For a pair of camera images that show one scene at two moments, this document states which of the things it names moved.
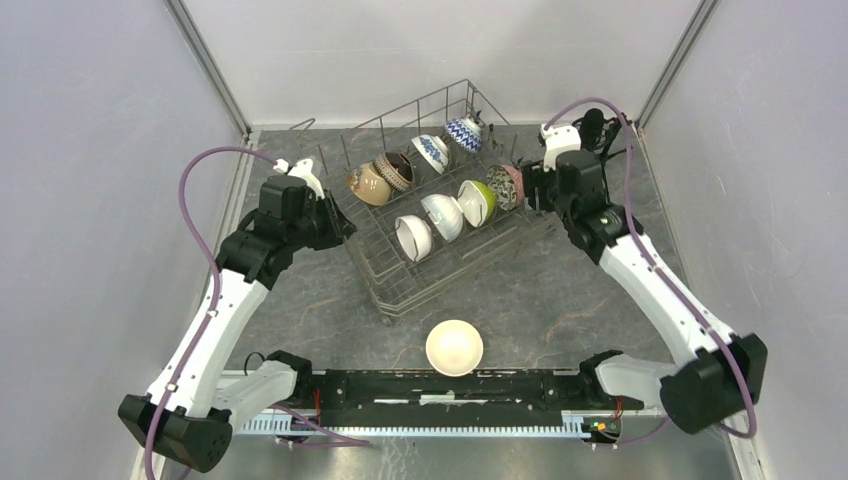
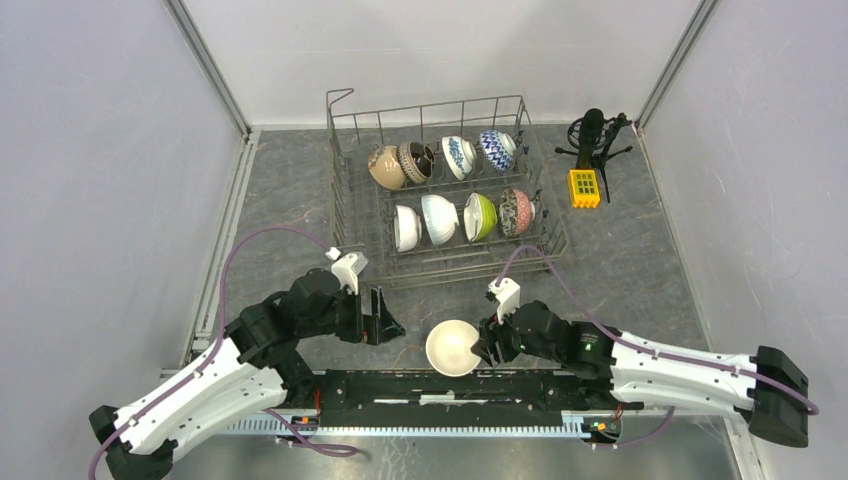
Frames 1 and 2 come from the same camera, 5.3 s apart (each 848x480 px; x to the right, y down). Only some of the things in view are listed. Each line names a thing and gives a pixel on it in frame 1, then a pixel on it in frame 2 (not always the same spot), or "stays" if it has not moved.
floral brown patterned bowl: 508,183 to 516,211
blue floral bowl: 434,150 to 460,154
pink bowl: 467,133 to 498,149
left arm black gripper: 339,228 to 375,328
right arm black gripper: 535,176 to 491,331
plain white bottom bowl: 454,348 stays
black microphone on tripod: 598,132 stays
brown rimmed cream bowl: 395,169 to 416,160
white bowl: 367,184 to 386,169
